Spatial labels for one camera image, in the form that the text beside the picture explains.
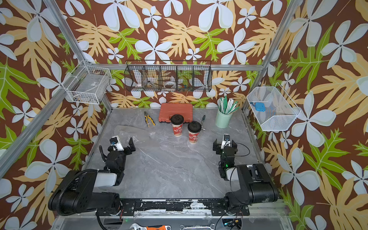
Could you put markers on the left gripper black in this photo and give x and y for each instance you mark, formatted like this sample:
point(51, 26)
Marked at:
point(115, 152)

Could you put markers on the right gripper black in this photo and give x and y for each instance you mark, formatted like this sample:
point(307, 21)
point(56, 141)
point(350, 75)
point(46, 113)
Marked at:
point(224, 149)

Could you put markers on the clear plastic carrier bag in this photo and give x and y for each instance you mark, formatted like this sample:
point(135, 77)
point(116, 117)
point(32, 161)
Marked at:
point(138, 135)

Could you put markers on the red cup black lid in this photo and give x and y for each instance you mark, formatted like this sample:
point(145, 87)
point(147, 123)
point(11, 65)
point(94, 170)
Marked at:
point(177, 124)
point(194, 129)

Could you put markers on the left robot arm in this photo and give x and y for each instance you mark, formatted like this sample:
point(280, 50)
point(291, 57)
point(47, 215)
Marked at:
point(76, 195)

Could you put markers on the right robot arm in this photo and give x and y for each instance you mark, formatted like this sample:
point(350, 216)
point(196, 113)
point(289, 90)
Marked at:
point(255, 183)

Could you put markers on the green cup holder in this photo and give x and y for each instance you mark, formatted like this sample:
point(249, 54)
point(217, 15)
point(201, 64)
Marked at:
point(222, 120)

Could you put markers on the white green straws bundle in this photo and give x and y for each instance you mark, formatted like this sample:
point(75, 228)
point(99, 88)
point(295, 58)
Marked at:
point(227, 106)

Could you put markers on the blue object in basket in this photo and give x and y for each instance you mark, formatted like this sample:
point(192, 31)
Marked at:
point(259, 107)

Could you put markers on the red plastic tool case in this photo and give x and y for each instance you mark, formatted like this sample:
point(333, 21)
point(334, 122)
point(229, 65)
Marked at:
point(167, 110)

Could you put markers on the white mesh basket right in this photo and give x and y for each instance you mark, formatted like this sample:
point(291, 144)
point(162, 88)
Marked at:
point(281, 111)

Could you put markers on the silver combination wrench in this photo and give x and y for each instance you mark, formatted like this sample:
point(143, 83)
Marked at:
point(198, 227)

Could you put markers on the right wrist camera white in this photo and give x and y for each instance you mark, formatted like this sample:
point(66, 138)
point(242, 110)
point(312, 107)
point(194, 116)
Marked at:
point(226, 142)

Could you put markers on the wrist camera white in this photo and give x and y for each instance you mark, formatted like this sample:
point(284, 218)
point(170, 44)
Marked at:
point(116, 144)
point(226, 142)

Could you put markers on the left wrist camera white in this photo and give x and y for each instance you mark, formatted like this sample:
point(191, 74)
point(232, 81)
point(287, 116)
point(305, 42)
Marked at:
point(116, 144)

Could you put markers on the green handled screwdriver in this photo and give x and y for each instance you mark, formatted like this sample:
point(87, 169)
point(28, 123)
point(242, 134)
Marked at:
point(202, 122)

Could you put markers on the yellow handled pliers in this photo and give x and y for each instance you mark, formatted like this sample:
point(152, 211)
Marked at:
point(148, 119)

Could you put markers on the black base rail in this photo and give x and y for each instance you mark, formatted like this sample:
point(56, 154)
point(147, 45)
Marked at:
point(131, 207)

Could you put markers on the white wire basket left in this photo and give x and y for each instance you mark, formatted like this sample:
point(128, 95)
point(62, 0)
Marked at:
point(87, 83)

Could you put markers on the adjustable wrench orange handle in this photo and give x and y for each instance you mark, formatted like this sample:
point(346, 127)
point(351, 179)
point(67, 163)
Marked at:
point(136, 226)

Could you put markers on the black wire basket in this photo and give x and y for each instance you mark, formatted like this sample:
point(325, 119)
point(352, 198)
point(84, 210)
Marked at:
point(168, 75)

